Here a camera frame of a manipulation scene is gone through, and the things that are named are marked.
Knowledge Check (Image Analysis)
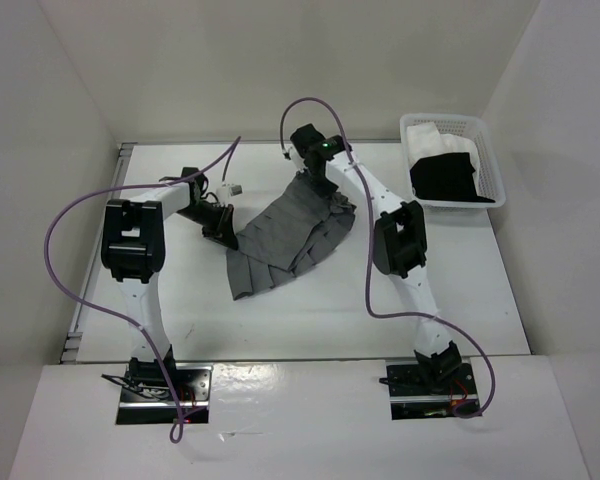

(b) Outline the grey skirt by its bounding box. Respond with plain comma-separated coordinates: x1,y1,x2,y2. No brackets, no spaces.
226,172,356,301

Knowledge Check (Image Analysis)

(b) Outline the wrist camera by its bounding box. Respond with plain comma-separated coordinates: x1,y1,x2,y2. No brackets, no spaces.
215,183,243,205
283,146,304,171

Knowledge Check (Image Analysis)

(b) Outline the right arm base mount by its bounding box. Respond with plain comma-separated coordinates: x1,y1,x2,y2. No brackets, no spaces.
378,359,481,420

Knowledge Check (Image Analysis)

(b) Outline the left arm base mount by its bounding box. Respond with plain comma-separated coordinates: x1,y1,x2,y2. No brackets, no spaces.
101,364,213,425

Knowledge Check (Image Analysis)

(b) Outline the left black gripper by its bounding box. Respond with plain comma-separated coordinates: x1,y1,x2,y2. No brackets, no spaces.
176,201,238,250

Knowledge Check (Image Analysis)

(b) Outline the purple cable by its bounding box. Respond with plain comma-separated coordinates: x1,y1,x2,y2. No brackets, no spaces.
278,97,497,418
43,135,243,443

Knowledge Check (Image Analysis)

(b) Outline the white plastic basket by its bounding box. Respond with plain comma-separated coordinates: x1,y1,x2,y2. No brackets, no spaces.
400,113,506,210

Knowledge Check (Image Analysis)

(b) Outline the black folded skirt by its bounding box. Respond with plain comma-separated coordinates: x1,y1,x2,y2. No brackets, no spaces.
410,152,494,203

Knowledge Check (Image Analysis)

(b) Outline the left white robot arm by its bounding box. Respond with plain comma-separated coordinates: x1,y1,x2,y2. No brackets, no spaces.
101,167,238,400

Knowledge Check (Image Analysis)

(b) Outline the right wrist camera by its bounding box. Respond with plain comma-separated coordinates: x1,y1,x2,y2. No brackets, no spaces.
283,146,304,171

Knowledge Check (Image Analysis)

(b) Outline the white skirt in basket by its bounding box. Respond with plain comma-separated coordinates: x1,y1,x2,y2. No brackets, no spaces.
405,122,481,186

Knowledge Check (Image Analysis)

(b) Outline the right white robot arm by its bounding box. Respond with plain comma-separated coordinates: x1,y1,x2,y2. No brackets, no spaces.
289,124,462,393

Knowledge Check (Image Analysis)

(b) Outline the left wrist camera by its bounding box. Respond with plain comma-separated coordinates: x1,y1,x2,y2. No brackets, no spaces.
215,183,243,205

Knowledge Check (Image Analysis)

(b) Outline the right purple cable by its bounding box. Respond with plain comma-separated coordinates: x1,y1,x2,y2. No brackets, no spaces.
278,97,497,418

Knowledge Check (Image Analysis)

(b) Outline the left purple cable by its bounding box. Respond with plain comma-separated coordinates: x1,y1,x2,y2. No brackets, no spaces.
43,135,243,443

